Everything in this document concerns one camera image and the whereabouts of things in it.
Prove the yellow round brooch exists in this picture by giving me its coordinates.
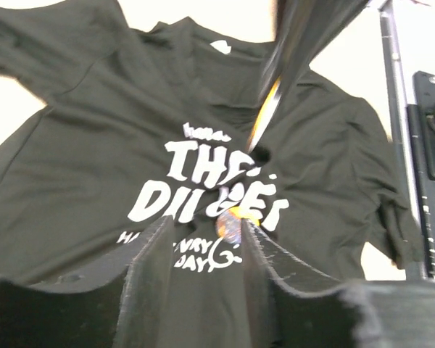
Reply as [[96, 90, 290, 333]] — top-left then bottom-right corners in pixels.
[[247, 78, 281, 152]]

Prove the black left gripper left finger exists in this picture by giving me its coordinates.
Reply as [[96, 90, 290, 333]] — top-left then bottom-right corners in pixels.
[[0, 217, 174, 347]]

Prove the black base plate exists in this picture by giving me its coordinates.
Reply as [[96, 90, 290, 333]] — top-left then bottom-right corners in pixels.
[[379, 1, 435, 280]]

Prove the black t-shirt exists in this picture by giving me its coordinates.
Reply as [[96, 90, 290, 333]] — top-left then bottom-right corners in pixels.
[[0, 1, 423, 347]]

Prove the small metal brooch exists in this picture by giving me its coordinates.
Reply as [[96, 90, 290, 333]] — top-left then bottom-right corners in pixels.
[[215, 207, 260, 244]]

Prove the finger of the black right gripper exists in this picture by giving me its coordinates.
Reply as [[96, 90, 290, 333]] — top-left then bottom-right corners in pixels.
[[259, 1, 315, 101], [246, 0, 368, 152]]

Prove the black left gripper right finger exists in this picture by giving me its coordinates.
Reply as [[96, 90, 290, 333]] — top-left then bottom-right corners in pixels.
[[241, 220, 435, 347]]

